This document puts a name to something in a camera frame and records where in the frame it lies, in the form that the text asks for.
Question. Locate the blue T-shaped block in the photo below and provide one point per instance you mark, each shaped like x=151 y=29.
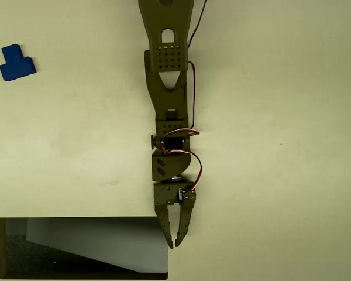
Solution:
x=16 y=64

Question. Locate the dark rectangular bin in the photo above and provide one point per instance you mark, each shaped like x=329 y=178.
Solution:
x=76 y=248

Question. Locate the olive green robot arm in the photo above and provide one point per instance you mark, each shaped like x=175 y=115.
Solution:
x=166 y=93

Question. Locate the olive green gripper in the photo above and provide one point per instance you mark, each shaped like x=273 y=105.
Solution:
x=165 y=194

